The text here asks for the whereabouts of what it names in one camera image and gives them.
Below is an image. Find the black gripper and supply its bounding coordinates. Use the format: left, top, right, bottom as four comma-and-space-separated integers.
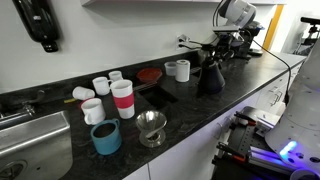
201, 31, 240, 62

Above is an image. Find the white paper towel roll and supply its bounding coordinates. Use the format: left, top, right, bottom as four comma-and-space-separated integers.
174, 58, 191, 83

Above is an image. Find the clear plastic container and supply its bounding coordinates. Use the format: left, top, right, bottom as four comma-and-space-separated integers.
163, 61, 178, 77

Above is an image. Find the black red clamp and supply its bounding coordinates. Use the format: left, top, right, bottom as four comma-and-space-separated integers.
215, 141, 252, 165
233, 111, 258, 128

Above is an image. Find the red bowl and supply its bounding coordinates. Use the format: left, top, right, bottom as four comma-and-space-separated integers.
135, 67, 164, 84

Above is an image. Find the black breadboard table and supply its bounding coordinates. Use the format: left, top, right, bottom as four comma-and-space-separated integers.
211, 105, 294, 180

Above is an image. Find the white cup with red band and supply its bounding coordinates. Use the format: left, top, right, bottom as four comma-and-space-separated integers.
109, 78, 136, 120

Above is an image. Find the large white mug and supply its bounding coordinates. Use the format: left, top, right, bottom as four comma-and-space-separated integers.
80, 97, 107, 126

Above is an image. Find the blue mug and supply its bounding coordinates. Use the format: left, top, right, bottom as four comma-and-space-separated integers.
89, 117, 123, 157

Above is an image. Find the tipped white mug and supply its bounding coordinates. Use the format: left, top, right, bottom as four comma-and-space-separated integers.
71, 85, 96, 101

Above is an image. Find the chrome faucet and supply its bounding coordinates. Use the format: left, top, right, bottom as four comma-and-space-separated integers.
0, 89, 46, 122

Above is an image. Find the stainless steel sink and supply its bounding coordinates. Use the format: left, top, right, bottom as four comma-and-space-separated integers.
0, 110, 74, 180

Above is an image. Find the black power cable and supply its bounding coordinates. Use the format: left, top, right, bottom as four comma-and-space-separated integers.
179, 38, 207, 46
179, 42, 208, 52

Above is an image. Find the white wall power outlet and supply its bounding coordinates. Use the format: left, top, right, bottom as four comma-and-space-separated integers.
175, 34, 192, 50

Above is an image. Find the long black robot cable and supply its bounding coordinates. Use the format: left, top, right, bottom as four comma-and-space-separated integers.
245, 31, 292, 106

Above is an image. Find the yellow door frame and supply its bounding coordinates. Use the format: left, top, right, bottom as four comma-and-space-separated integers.
262, 4, 285, 52

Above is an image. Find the silver cabinet handle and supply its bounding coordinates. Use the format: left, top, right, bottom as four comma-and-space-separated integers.
268, 85, 285, 108

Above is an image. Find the aluminium rail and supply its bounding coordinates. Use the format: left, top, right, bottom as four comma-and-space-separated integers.
247, 145, 296, 176

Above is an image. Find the black wall soap dispenser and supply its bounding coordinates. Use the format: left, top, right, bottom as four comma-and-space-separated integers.
11, 0, 62, 53

